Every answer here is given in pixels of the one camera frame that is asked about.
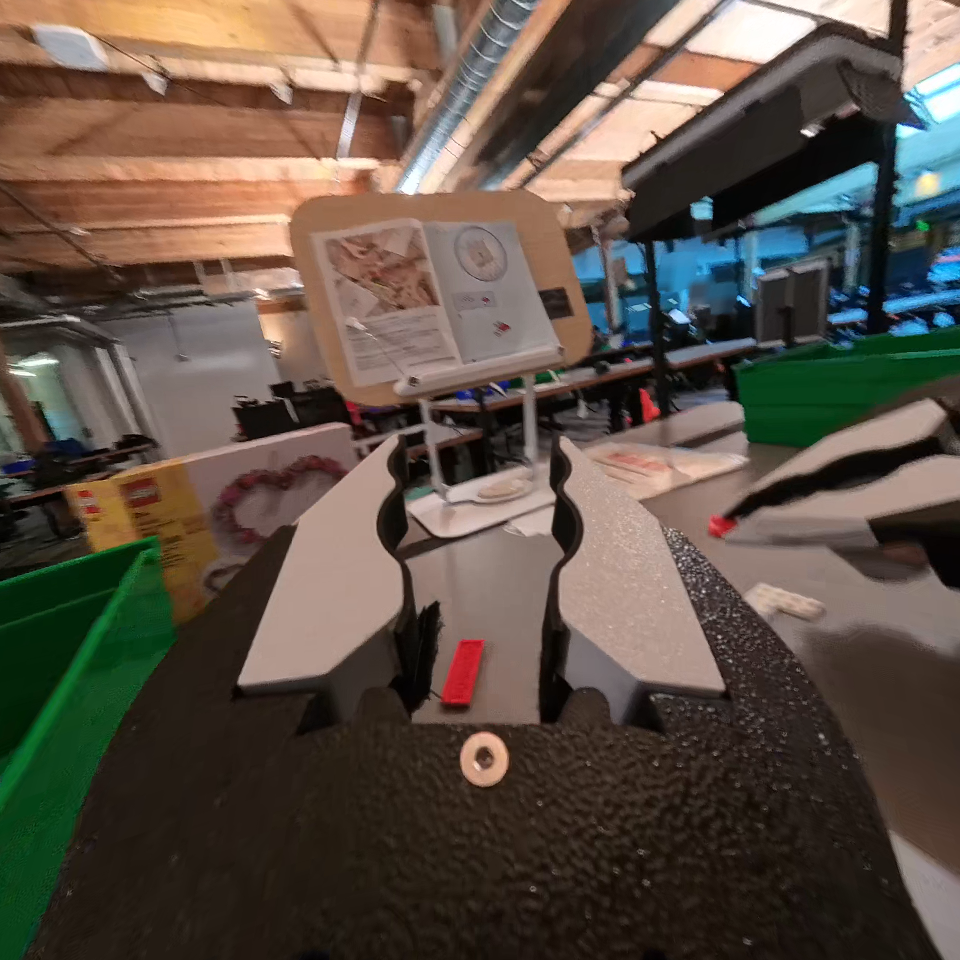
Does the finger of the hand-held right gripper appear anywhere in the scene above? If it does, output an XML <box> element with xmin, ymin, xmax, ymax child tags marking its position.
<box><xmin>729</xmin><ymin>397</ymin><xmax>952</xmax><ymax>520</ymax></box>
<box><xmin>722</xmin><ymin>453</ymin><xmax>960</xmax><ymax>550</ymax></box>

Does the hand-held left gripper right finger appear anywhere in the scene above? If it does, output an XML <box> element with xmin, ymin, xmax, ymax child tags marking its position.
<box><xmin>540</xmin><ymin>435</ymin><xmax>727</xmax><ymax>706</ymax></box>

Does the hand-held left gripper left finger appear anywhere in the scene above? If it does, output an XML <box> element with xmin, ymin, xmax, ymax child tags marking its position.
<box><xmin>237</xmin><ymin>435</ymin><xmax>419</xmax><ymax>699</ymax></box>

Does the white brick plate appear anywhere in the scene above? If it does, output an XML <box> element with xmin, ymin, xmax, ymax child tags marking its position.
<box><xmin>742</xmin><ymin>582</ymin><xmax>828</xmax><ymax>621</ymax></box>

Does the red long brick plate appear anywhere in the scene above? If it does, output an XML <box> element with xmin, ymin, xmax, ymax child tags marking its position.
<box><xmin>440</xmin><ymin>639</ymin><xmax>486</xmax><ymax>708</ymax></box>

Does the green plastic bin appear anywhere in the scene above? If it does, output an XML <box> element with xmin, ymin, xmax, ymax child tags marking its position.
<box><xmin>731</xmin><ymin>326</ymin><xmax>960</xmax><ymax>449</ymax></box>
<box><xmin>0</xmin><ymin>536</ymin><xmax>179</xmax><ymax>960</ymax></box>

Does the clear bag with printed sheet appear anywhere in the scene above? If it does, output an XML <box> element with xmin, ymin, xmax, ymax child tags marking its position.
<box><xmin>583</xmin><ymin>438</ymin><xmax>751</xmax><ymax>502</ymax></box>

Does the grey monitor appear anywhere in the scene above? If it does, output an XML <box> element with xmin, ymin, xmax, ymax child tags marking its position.
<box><xmin>787</xmin><ymin>258</ymin><xmax>832</xmax><ymax>342</ymax></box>
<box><xmin>753</xmin><ymin>266</ymin><xmax>789</xmax><ymax>348</ymax></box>

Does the yellow white heart wreath box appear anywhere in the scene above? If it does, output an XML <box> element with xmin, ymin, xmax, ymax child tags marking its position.
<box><xmin>112</xmin><ymin>422</ymin><xmax>360</xmax><ymax>625</ymax></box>
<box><xmin>63</xmin><ymin>480</ymin><xmax>125</xmax><ymax>552</ymax></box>

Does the background work table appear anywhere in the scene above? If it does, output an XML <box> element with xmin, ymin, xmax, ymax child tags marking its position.
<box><xmin>442</xmin><ymin>337</ymin><xmax>759</xmax><ymax>451</ymax></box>

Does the open instruction booklet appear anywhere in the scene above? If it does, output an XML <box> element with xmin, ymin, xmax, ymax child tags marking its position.
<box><xmin>309</xmin><ymin>217</ymin><xmax>565</xmax><ymax>385</ymax></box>

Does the black overhead rack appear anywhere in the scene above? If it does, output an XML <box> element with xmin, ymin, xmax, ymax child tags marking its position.
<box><xmin>621</xmin><ymin>21</ymin><xmax>927</xmax><ymax>421</ymax></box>

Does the silver ventilation duct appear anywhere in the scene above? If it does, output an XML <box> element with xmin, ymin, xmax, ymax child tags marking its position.
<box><xmin>396</xmin><ymin>0</ymin><xmax>543</xmax><ymax>195</ymax></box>

